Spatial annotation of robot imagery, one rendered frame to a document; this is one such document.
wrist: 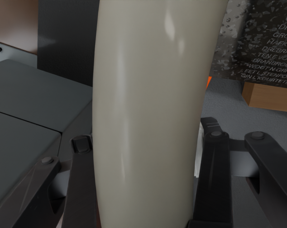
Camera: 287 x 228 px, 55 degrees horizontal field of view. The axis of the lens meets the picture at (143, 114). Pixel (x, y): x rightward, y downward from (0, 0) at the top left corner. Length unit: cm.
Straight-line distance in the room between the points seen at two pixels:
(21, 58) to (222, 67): 93
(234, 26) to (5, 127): 60
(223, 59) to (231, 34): 5
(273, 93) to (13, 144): 78
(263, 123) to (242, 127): 8
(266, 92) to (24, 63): 91
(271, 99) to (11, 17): 98
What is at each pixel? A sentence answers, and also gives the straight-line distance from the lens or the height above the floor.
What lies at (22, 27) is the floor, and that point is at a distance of 120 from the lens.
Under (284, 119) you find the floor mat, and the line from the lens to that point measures 117.
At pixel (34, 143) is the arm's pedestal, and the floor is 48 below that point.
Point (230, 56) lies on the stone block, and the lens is 39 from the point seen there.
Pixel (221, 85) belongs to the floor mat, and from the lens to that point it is 107.
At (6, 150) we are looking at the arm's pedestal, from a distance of 69.
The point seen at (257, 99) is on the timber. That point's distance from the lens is 98.
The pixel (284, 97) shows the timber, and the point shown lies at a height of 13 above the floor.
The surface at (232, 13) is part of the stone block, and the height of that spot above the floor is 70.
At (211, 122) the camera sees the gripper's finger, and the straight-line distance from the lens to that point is 17.
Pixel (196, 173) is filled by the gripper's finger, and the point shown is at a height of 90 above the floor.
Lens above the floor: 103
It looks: 66 degrees down
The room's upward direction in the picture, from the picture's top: 161 degrees counter-clockwise
